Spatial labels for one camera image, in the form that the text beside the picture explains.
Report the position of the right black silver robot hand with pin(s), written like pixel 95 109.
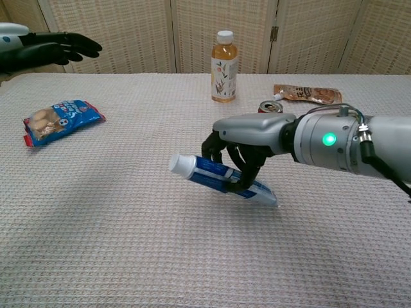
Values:
pixel 253 131

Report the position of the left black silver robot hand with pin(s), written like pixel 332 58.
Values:
pixel 48 51

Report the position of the blue white toothpaste tube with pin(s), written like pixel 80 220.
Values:
pixel 212 173

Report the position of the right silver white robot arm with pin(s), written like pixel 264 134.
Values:
pixel 346 144

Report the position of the red drink can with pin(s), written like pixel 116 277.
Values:
pixel 270 107

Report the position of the amber tea bottle white cap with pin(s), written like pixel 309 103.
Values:
pixel 224 73

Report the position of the brown spouted snack pouch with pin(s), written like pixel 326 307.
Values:
pixel 311 93

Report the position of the blue cookie bag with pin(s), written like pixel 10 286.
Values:
pixel 64 120

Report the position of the beige woven folding screen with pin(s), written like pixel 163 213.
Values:
pixel 144 35

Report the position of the white woven tablecloth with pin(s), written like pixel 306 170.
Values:
pixel 96 224

